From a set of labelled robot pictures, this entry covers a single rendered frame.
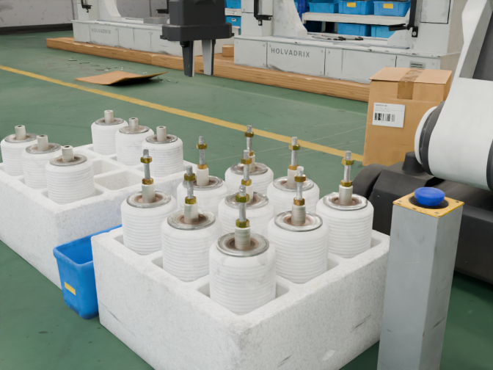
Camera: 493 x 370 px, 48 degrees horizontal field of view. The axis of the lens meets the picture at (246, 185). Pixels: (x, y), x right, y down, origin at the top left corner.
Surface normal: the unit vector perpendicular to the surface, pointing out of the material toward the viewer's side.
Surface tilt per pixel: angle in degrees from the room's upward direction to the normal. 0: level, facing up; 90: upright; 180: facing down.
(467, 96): 58
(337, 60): 90
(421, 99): 90
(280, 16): 90
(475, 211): 46
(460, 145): 80
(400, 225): 90
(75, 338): 0
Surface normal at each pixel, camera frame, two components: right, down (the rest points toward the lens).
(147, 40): -0.71, 0.25
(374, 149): -0.40, 0.30
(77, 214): 0.69, 0.25
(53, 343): 0.00, -0.94
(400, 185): -0.50, -0.48
